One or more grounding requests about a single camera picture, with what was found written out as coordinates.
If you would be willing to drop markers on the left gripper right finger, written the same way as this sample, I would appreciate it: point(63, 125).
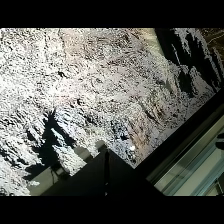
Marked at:
point(130, 181)

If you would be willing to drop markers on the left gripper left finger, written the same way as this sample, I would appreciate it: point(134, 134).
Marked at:
point(85, 180)

